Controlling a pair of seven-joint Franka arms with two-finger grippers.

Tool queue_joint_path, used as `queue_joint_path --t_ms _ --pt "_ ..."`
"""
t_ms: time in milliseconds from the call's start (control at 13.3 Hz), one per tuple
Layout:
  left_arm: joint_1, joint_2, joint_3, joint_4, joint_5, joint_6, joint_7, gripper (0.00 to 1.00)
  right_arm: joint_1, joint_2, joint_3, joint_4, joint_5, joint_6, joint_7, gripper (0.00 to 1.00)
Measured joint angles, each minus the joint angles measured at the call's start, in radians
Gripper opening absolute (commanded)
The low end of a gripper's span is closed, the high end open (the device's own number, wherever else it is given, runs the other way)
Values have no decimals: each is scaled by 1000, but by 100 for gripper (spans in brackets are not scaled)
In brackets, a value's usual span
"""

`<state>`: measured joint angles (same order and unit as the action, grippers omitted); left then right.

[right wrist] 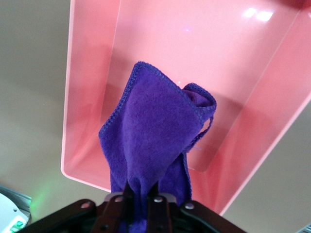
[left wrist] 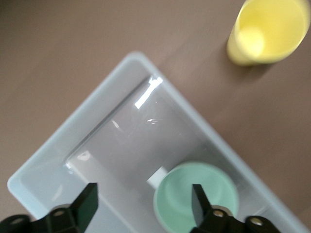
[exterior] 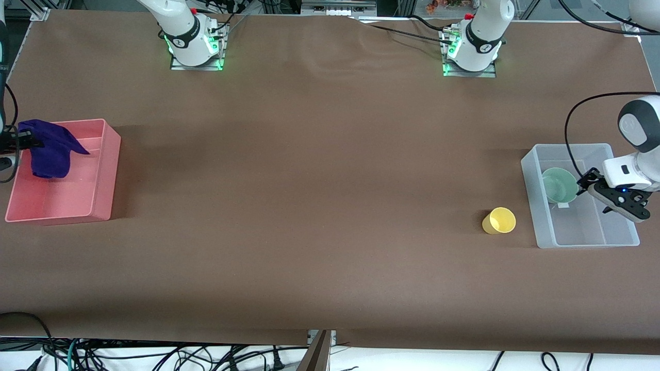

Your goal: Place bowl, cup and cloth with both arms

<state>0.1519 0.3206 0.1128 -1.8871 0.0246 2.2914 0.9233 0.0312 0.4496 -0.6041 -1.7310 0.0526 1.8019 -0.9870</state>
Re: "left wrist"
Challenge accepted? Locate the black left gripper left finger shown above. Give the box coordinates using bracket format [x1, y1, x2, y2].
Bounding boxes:
[0, 182, 100, 233]

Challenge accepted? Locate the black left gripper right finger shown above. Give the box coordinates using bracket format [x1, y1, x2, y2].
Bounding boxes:
[190, 183, 284, 233]

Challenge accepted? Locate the green bowl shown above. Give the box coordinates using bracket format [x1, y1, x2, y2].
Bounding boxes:
[153, 162, 240, 233]

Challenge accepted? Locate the yellow cup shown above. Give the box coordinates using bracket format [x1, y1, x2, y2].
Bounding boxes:
[226, 0, 310, 67]

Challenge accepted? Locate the white label sticker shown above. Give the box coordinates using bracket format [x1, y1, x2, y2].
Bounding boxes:
[146, 166, 169, 189]

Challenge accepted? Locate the translucent plastic bin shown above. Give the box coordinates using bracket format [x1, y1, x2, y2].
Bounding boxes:
[7, 50, 311, 233]

